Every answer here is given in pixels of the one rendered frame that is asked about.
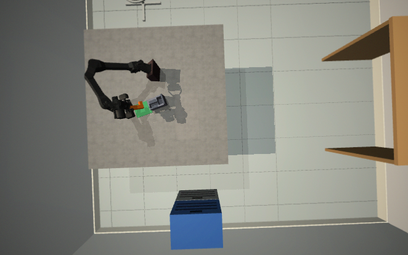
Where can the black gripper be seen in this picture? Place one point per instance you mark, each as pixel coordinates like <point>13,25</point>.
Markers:
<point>127,103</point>

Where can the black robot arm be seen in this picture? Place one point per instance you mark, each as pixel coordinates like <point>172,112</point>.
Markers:
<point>116,106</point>

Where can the orange l-shaped part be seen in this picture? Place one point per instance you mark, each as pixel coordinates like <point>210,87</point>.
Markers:
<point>137,107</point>

